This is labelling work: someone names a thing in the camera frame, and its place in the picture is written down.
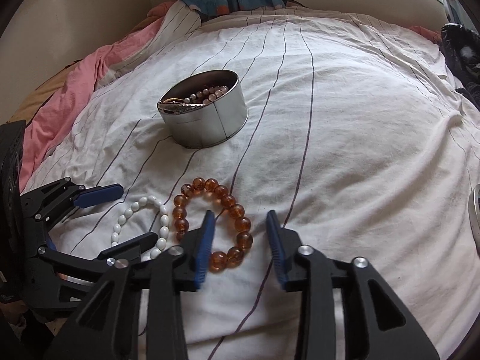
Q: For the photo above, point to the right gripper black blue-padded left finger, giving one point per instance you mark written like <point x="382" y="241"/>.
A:
<point x="106" y="324"/>

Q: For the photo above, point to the pink blanket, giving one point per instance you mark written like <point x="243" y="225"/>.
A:
<point x="55" y="117"/>

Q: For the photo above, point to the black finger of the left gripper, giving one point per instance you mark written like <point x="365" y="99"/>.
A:
<point x="131" y="250"/>

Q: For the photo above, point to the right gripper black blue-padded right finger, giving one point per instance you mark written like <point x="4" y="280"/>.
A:
<point x="377" y="324"/>

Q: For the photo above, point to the tan pillow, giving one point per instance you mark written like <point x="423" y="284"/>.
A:
<point x="40" y="96"/>

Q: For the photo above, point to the white striped duvet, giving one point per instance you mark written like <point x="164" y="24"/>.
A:
<point x="355" y="136"/>

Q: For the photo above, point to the round silver tin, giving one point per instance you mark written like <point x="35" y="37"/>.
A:
<point x="223" y="115"/>

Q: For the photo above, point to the black garment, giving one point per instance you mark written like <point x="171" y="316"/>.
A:
<point x="460" y="47"/>

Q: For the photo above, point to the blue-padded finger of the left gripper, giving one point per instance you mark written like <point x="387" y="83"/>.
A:
<point x="98" y="195"/>

